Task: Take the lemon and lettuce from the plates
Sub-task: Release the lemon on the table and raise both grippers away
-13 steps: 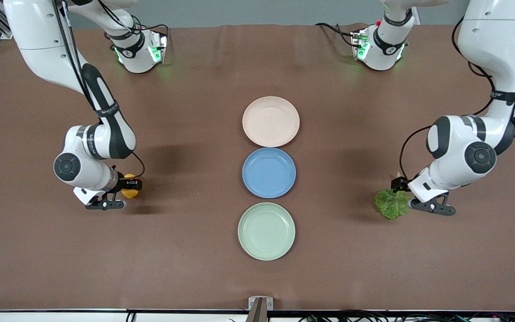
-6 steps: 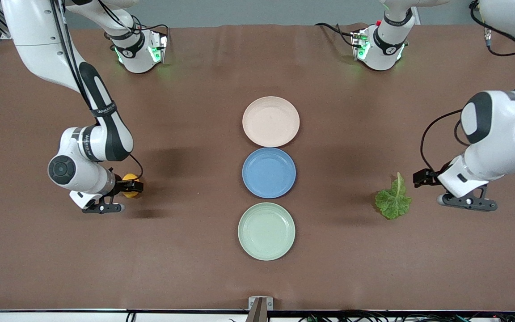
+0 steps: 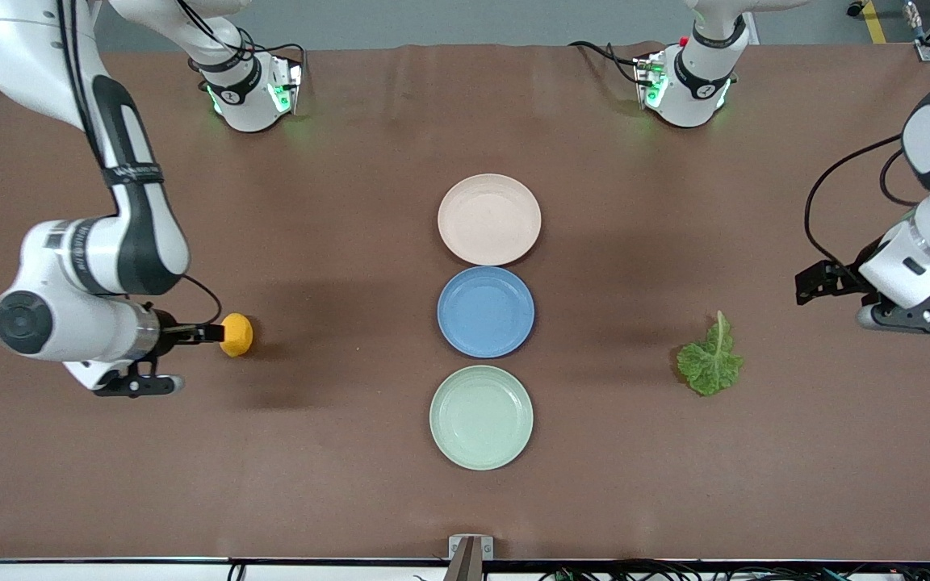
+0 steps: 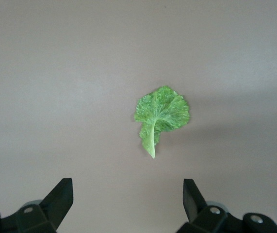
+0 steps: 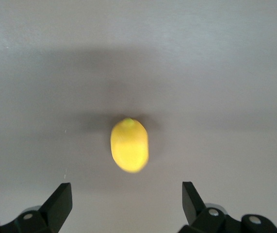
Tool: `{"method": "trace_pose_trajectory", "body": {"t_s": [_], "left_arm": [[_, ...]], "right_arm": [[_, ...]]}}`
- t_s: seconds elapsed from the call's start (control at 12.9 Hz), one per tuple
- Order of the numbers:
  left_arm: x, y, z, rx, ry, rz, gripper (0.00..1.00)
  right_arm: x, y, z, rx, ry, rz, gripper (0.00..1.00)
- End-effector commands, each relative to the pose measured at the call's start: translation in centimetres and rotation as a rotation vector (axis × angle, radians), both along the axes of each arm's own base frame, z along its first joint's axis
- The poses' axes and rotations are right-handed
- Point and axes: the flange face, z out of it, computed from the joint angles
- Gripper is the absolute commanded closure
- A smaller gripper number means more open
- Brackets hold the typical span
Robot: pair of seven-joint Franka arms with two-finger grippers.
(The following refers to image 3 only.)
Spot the yellow lemon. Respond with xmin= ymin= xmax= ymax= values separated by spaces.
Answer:
xmin=220 ymin=313 xmax=254 ymax=357

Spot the green lettuce leaf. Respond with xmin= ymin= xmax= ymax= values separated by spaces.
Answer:
xmin=677 ymin=311 xmax=744 ymax=397

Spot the brown table mat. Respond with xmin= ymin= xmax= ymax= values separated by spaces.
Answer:
xmin=0 ymin=42 xmax=930 ymax=563

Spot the right base connector box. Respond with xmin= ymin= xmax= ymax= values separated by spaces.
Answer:
xmin=270 ymin=55 xmax=304 ymax=115

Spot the base connector box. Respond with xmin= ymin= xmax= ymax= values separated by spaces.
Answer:
xmin=633 ymin=50 xmax=668 ymax=110
xmin=270 ymin=55 xmax=304 ymax=115

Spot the left base connector box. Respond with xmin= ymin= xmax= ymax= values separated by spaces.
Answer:
xmin=633 ymin=50 xmax=668 ymax=110

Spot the blue round plate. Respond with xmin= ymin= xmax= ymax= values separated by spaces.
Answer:
xmin=437 ymin=266 xmax=536 ymax=359

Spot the pale green round plate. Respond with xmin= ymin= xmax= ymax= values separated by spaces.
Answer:
xmin=429 ymin=365 xmax=534 ymax=471

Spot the beige round plate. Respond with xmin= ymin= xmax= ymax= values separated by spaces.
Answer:
xmin=438 ymin=173 xmax=543 ymax=266

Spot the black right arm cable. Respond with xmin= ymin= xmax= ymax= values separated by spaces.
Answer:
xmin=182 ymin=274 xmax=224 ymax=325

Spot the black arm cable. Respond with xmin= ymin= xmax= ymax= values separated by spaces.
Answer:
xmin=804 ymin=133 xmax=918 ymax=273
xmin=182 ymin=274 xmax=224 ymax=325

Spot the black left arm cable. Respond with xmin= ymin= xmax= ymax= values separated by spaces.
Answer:
xmin=804 ymin=133 xmax=918 ymax=273

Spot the black right base cable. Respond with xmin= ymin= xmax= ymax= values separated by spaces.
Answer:
xmin=235 ymin=36 xmax=308 ymax=77

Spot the black base cable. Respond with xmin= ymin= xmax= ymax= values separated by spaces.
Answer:
xmin=235 ymin=36 xmax=308 ymax=77
xmin=568 ymin=40 xmax=645 ymax=86

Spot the black left base cable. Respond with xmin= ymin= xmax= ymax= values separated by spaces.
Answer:
xmin=568 ymin=40 xmax=645 ymax=86

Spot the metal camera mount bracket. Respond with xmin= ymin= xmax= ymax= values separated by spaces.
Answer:
xmin=447 ymin=534 xmax=495 ymax=581

